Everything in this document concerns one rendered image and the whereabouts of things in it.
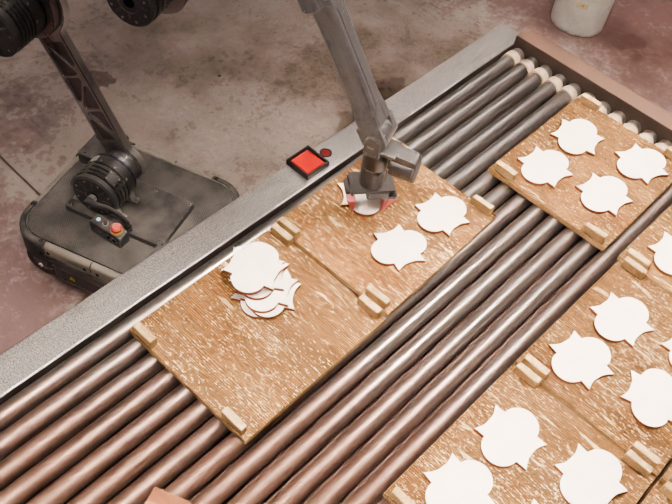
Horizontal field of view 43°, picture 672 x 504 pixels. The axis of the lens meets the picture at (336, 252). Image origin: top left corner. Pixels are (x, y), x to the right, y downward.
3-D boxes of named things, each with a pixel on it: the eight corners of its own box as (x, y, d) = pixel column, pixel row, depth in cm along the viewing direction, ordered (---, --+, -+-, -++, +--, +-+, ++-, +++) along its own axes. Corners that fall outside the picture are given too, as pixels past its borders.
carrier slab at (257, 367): (129, 333, 177) (128, 328, 176) (272, 230, 197) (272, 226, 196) (245, 445, 164) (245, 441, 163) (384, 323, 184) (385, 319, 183)
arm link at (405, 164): (380, 109, 183) (364, 136, 178) (430, 128, 181) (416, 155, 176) (375, 147, 193) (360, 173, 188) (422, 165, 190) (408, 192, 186)
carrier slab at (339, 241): (272, 228, 198) (272, 224, 197) (385, 144, 219) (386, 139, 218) (387, 318, 185) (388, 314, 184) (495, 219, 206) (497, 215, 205)
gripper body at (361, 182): (394, 196, 194) (399, 173, 188) (350, 198, 192) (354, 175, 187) (389, 175, 198) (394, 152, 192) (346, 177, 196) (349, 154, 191)
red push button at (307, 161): (290, 164, 212) (290, 160, 211) (307, 152, 215) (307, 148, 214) (307, 177, 210) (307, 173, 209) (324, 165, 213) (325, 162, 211)
